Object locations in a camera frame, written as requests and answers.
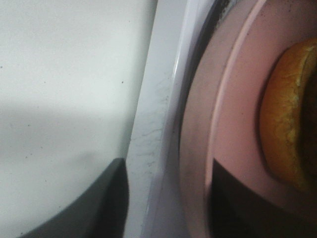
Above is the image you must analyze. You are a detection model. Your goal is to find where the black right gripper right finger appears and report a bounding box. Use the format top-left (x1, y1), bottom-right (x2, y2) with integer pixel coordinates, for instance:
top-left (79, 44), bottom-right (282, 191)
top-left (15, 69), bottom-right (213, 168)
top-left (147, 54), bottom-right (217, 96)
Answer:
top-left (208, 161), bottom-right (317, 238)

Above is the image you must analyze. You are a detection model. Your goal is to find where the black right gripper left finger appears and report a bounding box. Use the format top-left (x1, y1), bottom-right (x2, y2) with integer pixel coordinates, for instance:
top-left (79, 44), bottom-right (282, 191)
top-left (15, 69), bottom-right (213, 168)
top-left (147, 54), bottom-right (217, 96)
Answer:
top-left (23, 158), bottom-right (129, 238)

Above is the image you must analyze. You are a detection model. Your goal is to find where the pink round plate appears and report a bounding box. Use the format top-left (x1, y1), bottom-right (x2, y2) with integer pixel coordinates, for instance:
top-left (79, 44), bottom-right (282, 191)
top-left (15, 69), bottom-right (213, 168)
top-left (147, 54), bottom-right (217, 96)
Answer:
top-left (179, 0), bottom-right (317, 238)

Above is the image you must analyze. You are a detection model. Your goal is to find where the burger with lettuce and tomato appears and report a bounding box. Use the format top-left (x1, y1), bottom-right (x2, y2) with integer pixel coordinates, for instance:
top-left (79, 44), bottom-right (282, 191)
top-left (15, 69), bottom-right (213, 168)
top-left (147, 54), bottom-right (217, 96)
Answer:
top-left (259, 38), bottom-right (317, 191)

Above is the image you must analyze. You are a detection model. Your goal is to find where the white microwave oven body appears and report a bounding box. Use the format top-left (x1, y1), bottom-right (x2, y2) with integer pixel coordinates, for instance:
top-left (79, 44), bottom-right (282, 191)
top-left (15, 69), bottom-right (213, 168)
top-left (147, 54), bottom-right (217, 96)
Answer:
top-left (124, 0), bottom-right (217, 238)

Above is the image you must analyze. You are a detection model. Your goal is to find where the glass microwave turntable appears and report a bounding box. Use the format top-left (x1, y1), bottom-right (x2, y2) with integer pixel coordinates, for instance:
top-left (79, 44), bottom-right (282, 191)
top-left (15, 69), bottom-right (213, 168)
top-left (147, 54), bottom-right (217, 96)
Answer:
top-left (183, 0), bottom-right (238, 100)

